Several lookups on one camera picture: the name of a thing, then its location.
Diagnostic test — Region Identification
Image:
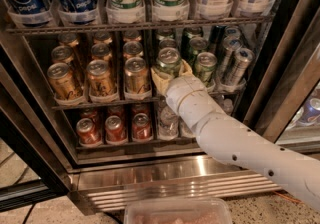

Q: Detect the water bottle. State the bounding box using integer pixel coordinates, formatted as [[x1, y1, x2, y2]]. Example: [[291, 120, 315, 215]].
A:
[[180, 120, 195, 138], [219, 98, 234, 115], [158, 101, 179, 140]]

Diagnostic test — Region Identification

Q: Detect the open glass fridge door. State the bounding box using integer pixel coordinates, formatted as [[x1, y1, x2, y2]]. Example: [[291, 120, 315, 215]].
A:
[[0, 49, 70, 211]]

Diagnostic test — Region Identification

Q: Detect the middle water bottle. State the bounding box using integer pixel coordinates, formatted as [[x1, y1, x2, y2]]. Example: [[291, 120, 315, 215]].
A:
[[180, 120, 195, 138]]

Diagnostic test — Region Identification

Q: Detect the second row right gold can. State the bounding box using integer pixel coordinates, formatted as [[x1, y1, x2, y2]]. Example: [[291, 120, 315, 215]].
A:
[[123, 41, 144, 59]]

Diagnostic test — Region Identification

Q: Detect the clear plastic food container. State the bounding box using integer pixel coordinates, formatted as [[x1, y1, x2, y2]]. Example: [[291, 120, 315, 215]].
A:
[[124, 198, 233, 224]]

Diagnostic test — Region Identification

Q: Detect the front middle gold can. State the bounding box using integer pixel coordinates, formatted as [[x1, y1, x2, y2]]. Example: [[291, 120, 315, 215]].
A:
[[87, 60, 115, 97]]

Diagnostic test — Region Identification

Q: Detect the front silver slim can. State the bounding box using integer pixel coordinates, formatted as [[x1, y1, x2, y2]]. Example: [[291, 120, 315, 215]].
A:
[[223, 48, 255, 86]]

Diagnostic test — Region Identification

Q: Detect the front right gold can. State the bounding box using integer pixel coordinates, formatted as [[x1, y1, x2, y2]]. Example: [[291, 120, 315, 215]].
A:
[[124, 57, 150, 94]]

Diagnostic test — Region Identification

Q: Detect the second row middle gold can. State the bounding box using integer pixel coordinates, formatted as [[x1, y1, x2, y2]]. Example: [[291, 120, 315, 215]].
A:
[[91, 43, 112, 63]]

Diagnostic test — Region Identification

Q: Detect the right water bottle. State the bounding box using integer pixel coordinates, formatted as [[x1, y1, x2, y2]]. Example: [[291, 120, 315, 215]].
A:
[[219, 98, 234, 115]]

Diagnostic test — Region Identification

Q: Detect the second row right green can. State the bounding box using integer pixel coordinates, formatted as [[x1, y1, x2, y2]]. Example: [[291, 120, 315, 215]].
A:
[[184, 37, 209, 66]]

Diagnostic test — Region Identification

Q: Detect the left water bottle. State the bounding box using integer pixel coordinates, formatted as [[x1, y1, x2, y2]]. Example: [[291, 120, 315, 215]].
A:
[[158, 101, 179, 140]]

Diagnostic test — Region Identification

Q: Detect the silver slim can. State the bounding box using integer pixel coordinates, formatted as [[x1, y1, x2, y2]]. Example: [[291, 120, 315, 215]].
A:
[[217, 37, 242, 78], [223, 48, 255, 86]]

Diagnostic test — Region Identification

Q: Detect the blue can behind glass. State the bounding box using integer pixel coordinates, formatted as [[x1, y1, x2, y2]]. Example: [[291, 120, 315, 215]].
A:
[[298, 98, 320, 126]]

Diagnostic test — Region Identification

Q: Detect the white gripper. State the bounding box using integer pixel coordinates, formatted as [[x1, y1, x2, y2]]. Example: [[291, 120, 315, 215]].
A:
[[151, 59, 225, 133]]

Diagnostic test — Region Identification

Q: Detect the orange can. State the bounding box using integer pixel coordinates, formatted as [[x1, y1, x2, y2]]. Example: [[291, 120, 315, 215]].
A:
[[76, 118, 102, 147], [105, 115, 127, 144], [132, 113, 151, 140]]

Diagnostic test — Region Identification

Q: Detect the second row left green can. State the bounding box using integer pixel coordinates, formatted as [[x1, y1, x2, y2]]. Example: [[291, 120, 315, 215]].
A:
[[159, 38, 178, 49]]

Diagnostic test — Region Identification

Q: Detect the orange cable on floor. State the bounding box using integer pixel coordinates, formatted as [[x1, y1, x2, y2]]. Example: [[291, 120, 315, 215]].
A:
[[274, 191, 301, 204]]

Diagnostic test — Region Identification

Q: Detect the front middle orange can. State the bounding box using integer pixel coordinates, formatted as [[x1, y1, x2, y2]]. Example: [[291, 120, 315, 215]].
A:
[[105, 115, 127, 144]]

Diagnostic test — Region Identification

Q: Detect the stainless steel fridge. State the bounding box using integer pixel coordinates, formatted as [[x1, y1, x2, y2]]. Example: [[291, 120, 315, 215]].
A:
[[0, 0, 320, 214]]

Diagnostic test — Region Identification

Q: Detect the front left orange can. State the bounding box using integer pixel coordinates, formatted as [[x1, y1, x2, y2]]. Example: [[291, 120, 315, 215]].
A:
[[76, 118, 102, 147]]

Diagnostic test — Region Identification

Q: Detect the front right orange can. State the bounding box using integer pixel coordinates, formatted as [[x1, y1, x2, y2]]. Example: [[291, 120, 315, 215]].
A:
[[132, 113, 151, 140]]

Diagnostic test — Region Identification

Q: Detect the front left gold can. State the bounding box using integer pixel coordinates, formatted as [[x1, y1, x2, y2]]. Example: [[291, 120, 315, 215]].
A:
[[47, 63, 83, 100]]

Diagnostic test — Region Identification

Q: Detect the second row left gold can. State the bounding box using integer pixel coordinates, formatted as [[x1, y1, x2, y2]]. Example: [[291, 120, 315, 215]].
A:
[[51, 45, 83, 81]]

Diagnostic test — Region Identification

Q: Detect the second row gold can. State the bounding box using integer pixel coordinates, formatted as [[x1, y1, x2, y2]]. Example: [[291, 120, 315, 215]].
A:
[[51, 45, 83, 81], [123, 41, 144, 59], [91, 43, 112, 63]]

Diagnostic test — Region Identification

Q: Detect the second row green can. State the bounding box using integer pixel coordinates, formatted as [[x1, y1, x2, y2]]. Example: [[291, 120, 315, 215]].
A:
[[184, 37, 209, 66], [159, 38, 178, 49]]

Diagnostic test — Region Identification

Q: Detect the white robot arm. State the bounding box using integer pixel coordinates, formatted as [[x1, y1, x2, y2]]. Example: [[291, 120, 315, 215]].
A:
[[151, 63, 320, 211]]

